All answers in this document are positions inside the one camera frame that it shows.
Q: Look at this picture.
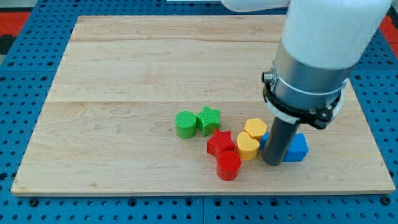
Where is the yellow hexagon block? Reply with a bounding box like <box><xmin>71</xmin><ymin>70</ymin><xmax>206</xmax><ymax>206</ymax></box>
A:
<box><xmin>244</xmin><ymin>118</ymin><xmax>267</xmax><ymax>140</ymax></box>

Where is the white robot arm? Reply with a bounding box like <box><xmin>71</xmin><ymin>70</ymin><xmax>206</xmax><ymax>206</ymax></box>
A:
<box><xmin>222</xmin><ymin>0</ymin><xmax>392</xmax><ymax>129</ymax></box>

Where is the yellow heart block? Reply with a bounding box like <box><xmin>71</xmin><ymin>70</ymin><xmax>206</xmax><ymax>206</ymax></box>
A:
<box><xmin>237</xmin><ymin>132</ymin><xmax>260</xmax><ymax>161</ymax></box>

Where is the green star block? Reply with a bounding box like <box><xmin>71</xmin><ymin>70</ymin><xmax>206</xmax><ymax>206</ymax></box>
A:
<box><xmin>196</xmin><ymin>106</ymin><xmax>220</xmax><ymax>137</ymax></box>

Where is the green cylinder block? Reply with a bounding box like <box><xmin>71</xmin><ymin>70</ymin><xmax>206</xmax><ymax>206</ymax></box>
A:
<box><xmin>175</xmin><ymin>111</ymin><xmax>197</xmax><ymax>139</ymax></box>

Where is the red star block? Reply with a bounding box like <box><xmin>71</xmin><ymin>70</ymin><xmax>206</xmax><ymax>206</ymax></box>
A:
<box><xmin>206</xmin><ymin>129</ymin><xmax>236</xmax><ymax>158</ymax></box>

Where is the red cylinder block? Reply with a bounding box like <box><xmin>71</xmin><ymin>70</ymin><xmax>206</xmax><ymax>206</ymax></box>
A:
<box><xmin>216</xmin><ymin>151</ymin><xmax>241</xmax><ymax>181</ymax></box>

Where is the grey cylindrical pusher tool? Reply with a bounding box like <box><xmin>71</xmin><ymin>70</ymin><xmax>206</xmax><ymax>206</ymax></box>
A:
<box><xmin>262</xmin><ymin>117</ymin><xmax>300</xmax><ymax>166</ymax></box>

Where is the wooden board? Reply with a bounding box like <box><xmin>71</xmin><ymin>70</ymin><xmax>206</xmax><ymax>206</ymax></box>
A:
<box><xmin>11</xmin><ymin>15</ymin><xmax>395</xmax><ymax>197</ymax></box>

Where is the blue cube block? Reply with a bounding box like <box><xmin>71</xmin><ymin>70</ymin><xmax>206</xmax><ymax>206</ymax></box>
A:
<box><xmin>271</xmin><ymin>133</ymin><xmax>309</xmax><ymax>163</ymax></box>

